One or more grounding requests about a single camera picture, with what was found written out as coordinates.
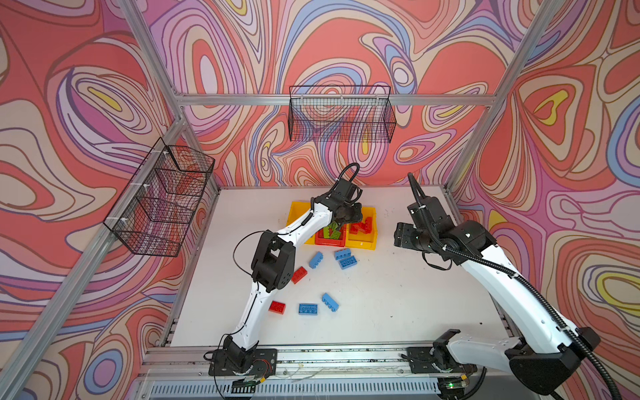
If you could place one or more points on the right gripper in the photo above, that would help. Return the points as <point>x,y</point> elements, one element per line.
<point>402,234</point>

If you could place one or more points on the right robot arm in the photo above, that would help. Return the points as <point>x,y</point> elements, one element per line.
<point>549,349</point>

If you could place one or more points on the right yellow bin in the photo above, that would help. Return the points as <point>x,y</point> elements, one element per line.
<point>362,240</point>

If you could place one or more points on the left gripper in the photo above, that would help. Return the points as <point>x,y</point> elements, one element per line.
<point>358,214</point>

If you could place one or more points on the blue lego bottom underside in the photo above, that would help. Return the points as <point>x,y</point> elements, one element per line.
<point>308,309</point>

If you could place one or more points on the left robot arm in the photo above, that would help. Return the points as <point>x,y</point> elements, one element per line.
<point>273,263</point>

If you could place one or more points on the blue lego bottom tilted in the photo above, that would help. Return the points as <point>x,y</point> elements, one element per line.
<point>330,302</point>

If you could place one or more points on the blue lego underside up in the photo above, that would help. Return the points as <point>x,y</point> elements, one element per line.
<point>348,262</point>

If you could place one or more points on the left wire basket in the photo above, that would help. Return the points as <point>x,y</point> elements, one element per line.
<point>167,190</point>

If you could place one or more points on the blue lego studs up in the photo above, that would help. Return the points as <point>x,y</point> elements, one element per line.
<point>342,254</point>

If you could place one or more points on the red lego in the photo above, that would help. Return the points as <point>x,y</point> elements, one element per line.
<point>357,228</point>
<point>299,274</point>
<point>277,307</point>
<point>366,226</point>

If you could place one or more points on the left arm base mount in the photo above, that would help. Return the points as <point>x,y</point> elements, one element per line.
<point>239,373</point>

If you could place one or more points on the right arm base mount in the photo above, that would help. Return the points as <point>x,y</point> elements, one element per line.
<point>434,360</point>

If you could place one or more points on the wire basket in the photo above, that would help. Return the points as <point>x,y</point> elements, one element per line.
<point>341,113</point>
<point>167,190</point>

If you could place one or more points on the green lego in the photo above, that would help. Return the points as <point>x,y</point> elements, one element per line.
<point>332,232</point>

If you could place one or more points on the back wire basket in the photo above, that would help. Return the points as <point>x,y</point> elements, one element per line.
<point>341,113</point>

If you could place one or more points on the red middle bin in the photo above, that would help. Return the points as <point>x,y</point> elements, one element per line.
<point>320,241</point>

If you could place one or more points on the blue lego tilted near bins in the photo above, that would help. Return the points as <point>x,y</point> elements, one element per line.
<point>316,260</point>

